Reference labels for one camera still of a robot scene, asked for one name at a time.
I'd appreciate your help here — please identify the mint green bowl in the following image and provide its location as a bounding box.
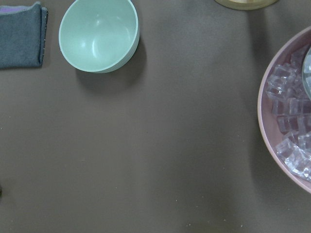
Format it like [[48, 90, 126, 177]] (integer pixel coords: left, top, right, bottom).
[[58, 0, 139, 73]]

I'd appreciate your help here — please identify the pink ice bowl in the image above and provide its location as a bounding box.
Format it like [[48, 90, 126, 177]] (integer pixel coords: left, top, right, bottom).
[[257, 26, 311, 193]]

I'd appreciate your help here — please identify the grey folded cloth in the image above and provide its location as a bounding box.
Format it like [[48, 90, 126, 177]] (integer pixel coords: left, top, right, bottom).
[[0, 1, 48, 69]]

